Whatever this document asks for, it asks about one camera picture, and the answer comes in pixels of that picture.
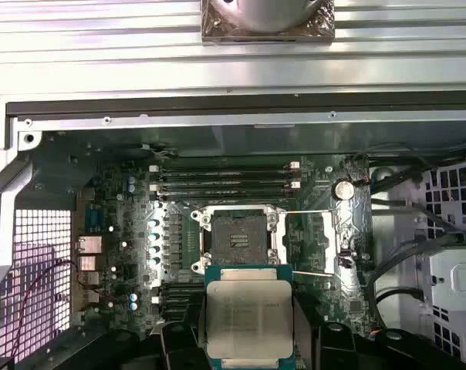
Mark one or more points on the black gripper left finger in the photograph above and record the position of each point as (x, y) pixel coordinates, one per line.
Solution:
(179, 347)

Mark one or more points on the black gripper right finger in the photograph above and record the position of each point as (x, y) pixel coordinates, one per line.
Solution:
(333, 347)

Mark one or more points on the silver green CPU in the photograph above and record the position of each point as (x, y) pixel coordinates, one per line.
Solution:
(248, 316)

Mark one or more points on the metal socket cover frame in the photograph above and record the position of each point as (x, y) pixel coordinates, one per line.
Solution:
(330, 241)

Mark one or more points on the CPU socket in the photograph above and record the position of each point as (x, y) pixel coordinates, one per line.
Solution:
(237, 231)

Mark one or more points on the RAM slot black clips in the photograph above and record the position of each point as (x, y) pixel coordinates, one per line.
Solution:
(225, 195)
(225, 176)

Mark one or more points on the silver rear port block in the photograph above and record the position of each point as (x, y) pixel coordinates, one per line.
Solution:
(90, 264)
(91, 246)
(89, 280)
(90, 297)

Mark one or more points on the perforated metal drive cage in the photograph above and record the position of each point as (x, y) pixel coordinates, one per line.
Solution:
(454, 277)

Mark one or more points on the blue rear port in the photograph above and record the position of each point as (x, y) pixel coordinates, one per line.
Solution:
(94, 217)

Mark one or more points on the silver coin battery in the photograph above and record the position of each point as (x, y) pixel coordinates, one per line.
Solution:
(343, 189)

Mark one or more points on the green motherboard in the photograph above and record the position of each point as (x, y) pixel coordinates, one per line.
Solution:
(140, 181)

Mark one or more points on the black silver PC case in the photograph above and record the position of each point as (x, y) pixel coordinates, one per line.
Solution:
(179, 122)

